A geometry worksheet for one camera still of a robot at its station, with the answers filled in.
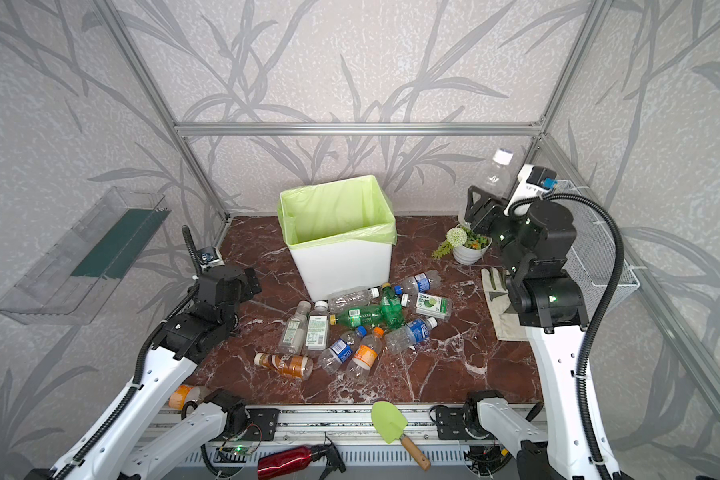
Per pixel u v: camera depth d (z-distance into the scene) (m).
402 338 0.88
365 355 0.80
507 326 0.91
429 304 0.91
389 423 0.74
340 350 0.81
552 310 0.39
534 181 0.46
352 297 0.91
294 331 0.83
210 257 0.61
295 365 0.78
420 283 0.96
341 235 0.74
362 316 0.87
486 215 0.50
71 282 0.64
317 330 0.86
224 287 0.54
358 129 0.95
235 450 0.71
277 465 0.65
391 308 0.91
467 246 0.96
